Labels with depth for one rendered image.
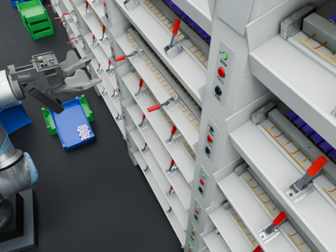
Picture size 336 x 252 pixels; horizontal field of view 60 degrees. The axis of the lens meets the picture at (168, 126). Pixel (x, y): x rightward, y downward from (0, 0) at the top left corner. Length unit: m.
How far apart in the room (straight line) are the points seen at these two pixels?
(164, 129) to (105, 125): 1.04
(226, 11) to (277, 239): 0.47
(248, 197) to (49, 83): 0.56
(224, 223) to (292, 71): 0.56
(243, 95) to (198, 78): 0.18
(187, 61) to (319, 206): 0.42
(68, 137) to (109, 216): 0.61
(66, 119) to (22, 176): 0.69
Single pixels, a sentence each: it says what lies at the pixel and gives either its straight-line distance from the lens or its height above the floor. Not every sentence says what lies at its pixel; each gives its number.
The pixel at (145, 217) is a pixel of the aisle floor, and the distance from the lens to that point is 1.65.
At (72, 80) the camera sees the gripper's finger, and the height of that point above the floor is 1.02.
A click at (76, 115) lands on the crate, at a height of 0.08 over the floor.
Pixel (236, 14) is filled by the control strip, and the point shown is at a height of 1.30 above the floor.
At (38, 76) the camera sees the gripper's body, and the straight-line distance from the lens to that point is 0.80.
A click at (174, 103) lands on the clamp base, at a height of 0.91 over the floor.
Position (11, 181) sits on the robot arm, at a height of 0.39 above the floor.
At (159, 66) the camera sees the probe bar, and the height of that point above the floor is 0.93.
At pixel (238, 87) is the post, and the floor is 1.19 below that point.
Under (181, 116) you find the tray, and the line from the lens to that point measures 0.84.
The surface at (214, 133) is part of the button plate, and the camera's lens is 0.63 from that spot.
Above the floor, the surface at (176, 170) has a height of 0.53.
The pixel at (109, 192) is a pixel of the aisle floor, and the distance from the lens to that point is 1.75.
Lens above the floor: 1.51
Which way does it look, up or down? 49 degrees down
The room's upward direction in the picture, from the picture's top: straight up
